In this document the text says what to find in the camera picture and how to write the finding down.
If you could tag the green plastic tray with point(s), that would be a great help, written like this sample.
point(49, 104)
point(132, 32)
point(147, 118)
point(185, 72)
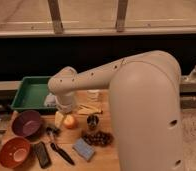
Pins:
point(31, 94)

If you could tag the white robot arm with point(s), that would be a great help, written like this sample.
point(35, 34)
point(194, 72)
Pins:
point(144, 102)

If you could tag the purple bowl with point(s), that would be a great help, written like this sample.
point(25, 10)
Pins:
point(27, 123)

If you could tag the black remote control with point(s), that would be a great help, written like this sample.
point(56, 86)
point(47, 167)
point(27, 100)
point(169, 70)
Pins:
point(42, 155)

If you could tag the blue sponge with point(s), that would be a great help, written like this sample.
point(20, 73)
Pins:
point(85, 150)

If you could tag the black knife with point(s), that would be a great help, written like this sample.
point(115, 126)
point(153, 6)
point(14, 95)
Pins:
point(62, 153)

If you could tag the small metal cup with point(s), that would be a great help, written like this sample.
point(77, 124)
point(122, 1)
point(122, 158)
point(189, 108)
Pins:
point(92, 121)

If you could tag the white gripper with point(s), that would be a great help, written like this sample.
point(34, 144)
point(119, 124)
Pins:
point(65, 103)

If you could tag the orange bowl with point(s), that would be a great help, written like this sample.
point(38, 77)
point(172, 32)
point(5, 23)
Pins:
point(14, 152)

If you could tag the bunch of dark grapes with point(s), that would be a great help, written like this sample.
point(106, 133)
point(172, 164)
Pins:
point(98, 139)

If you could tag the white plastic cup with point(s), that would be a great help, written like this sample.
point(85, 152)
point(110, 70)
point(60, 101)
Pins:
point(93, 94)

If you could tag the red yellow apple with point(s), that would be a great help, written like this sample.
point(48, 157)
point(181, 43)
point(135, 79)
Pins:
point(70, 122)

